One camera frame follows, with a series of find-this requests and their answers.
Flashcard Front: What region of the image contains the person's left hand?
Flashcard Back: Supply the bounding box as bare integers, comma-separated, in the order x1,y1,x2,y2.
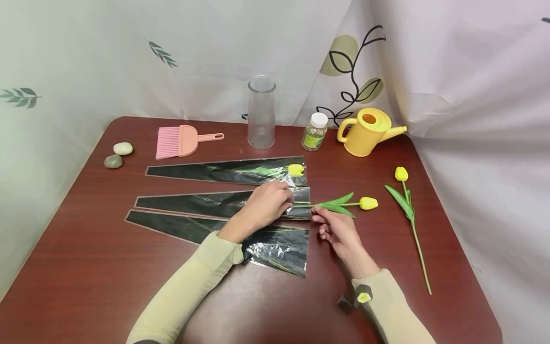
217,180,296,245

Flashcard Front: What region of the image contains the person's right hand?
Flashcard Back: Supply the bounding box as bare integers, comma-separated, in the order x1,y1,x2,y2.
311,207,381,280

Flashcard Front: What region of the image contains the yellow artificial tulip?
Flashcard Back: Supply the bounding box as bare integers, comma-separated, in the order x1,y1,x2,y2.
234,163,306,179
292,192,380,219
384,166,434,296

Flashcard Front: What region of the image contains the black flower wrapping sleeve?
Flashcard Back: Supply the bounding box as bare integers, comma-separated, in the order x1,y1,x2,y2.
124,210,310,279
134,187,312,221
145,156,308,187

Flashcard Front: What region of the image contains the person's left forearm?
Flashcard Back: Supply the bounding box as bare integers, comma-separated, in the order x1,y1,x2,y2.
126,231,245,344

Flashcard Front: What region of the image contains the person's right forearm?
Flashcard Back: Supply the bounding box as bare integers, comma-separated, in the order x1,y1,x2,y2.
351,269,437,344

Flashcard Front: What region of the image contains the small bottle with white cap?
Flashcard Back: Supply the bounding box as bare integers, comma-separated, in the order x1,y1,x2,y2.
301,112,329,152

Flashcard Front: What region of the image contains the black wrist band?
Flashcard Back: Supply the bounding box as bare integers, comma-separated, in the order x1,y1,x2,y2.
337,284,374,315

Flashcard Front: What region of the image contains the clear glass vase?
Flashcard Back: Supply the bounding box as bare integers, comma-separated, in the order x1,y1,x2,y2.
247,75,277,151

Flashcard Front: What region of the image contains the yellow watering can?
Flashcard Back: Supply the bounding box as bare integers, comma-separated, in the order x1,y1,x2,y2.
336,107,408,158

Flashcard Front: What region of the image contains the pink hand brush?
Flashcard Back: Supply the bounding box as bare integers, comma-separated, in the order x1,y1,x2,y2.
155,125,225,160

